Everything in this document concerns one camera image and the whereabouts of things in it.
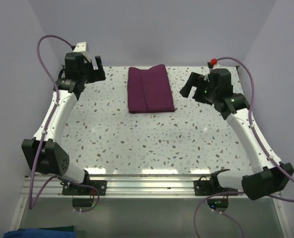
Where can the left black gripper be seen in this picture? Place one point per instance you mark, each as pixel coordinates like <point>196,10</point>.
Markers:
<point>97,75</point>

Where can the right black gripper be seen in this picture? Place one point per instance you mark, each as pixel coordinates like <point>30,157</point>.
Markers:
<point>196,80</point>

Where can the purple cloth wrap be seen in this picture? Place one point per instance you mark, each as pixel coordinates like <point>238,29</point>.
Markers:
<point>149,90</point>

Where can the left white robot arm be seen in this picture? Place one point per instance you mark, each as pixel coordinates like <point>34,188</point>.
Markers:
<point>43,152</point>

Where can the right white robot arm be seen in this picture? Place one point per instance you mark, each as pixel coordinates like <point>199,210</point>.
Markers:
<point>268,170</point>

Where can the green cloth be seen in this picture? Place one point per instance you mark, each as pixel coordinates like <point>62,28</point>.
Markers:
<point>61,229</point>

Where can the blue cloth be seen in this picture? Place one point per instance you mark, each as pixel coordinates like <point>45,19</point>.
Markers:
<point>39,233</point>

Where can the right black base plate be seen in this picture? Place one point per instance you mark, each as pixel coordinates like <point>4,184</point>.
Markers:
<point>206,186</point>

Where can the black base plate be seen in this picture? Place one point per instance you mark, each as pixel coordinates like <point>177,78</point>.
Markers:
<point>206,186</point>
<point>94,187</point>

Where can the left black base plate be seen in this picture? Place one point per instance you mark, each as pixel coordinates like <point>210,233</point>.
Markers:
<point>94,187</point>

